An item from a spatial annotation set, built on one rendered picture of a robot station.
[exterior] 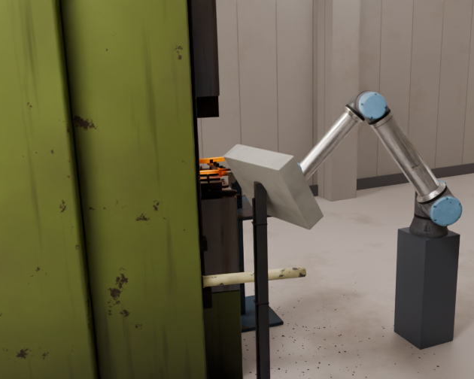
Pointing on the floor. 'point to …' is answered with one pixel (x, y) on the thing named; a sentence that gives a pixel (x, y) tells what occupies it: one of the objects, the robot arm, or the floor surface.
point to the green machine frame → (137, 183)
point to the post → (262, 280)
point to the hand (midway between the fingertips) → (224, 171)
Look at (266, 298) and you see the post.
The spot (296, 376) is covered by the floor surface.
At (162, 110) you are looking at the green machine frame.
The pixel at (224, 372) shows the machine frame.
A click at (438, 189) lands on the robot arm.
